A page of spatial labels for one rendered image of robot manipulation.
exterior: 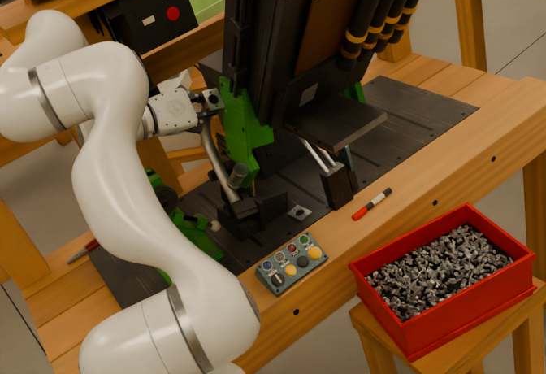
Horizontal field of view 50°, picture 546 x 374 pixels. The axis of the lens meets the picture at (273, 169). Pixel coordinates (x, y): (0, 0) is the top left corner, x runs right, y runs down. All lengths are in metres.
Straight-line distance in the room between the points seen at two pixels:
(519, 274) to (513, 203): 1.52
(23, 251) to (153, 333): 1.00
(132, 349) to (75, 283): 0.93
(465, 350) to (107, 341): 0.76
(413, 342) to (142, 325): 0.63
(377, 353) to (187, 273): 0.77
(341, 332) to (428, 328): 1.18
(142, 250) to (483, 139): 1.07
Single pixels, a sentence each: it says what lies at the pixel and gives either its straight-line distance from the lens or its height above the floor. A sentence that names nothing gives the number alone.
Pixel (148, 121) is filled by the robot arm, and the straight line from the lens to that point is 1.34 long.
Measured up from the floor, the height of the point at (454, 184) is 0.86.
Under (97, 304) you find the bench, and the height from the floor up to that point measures 0.88.
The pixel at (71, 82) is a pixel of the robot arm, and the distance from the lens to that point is 0.87.
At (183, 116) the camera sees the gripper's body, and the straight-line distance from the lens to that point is 1.37.
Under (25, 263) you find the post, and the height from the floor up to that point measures 0.95.
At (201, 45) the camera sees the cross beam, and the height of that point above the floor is 1.23.
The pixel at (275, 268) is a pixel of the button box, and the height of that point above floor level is 0.94.
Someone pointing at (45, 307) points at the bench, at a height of 0.88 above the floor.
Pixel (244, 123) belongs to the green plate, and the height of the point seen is 1.19.
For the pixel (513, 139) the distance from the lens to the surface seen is 1.67.
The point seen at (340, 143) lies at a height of 1.13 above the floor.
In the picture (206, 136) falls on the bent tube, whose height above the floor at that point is 1.12.
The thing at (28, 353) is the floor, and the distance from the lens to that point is 3.02.
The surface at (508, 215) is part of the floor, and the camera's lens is 2.73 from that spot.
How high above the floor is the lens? 1.82
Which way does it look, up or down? 33 degrees down
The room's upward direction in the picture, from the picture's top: 19 degrees counter-clockwise
